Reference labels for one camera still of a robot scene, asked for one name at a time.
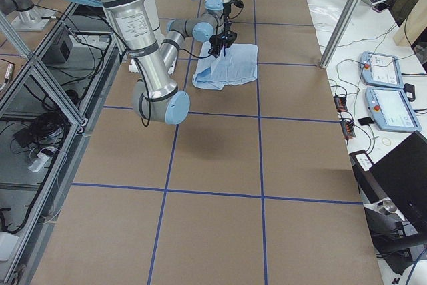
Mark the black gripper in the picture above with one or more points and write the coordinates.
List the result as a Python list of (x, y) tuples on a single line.
[(227, 25), (225, 9)]

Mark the light blue button shirt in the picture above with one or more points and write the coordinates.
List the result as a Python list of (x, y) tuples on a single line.
[(237, 67)]

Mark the upper orange electronics board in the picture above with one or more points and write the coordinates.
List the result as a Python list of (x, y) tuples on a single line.
[(340, 103)]

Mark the orange electronics board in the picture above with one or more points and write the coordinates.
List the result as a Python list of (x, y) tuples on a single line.
[(347, 126), (340, 103)]

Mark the pink smartphone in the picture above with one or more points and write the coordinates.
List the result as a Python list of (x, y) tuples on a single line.
[(380, 7)]

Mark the lower orange electronics board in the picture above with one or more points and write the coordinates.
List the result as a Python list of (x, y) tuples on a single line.
[(347, 126)]

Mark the upper teach pendant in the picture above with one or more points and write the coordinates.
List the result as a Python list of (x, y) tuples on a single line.
[(381, 70)]

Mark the teach pendant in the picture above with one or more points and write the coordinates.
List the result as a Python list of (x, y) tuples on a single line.
[(381, 70), (391, 110)]

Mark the wooden board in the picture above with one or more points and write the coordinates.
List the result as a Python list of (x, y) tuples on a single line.
[(413, 26)]

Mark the lower teach pendant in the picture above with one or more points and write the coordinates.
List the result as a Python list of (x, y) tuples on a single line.
[(391, 110)]

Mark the white power strip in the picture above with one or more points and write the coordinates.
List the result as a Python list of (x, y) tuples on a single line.
[(38, 162)]

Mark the black laptop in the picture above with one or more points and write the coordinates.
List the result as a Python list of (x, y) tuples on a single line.
[(401, 173)]

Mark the aluminium frame post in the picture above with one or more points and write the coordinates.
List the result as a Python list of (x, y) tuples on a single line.
[(338, 32)]

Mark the aluminium frame rack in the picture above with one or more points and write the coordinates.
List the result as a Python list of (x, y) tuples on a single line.
[(51, 97)]

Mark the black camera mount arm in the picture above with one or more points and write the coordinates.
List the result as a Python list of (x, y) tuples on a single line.
[(393, 236)]

